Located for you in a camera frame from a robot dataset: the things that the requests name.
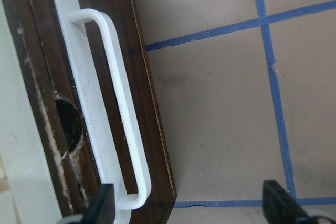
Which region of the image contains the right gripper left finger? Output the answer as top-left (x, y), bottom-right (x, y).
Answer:
top-left (81, 184), bottom-right (116, 224)

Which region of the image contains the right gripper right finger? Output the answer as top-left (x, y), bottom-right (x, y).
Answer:
top-left (262, 180), bottom-right (310, 224)

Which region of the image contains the dark wooden drawer box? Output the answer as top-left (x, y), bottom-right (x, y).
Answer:
top-left (0, 0), bottom-right (179, 224)

